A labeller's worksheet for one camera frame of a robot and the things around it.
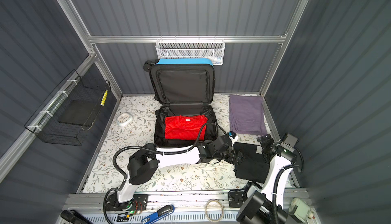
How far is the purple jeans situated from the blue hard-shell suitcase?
0.15 m

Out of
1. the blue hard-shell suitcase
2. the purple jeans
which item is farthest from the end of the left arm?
the purple jeans

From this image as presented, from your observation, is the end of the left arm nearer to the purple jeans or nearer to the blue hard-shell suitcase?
the blue hard-shell suitcase

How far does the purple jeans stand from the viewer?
3.24ft

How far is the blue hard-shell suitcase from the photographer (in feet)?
2.75
